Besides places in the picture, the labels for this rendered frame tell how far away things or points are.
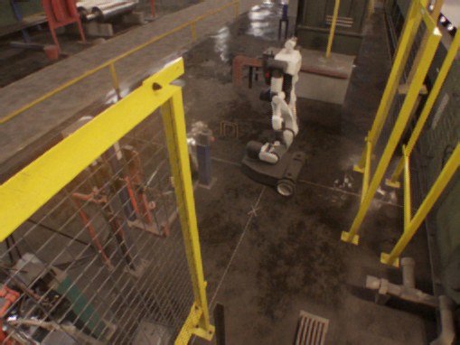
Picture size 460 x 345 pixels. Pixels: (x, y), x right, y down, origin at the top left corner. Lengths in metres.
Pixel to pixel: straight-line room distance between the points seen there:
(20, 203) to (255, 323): 1.95
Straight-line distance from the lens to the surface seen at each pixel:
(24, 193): 0.63
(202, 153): 2.88
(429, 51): 1.94
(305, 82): 4.96
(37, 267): 1.80
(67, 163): 0.67
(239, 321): 2.33
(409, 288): 2.51
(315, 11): 5.44
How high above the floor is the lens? 2.17
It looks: 41 degrees down
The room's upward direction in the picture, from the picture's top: straight up
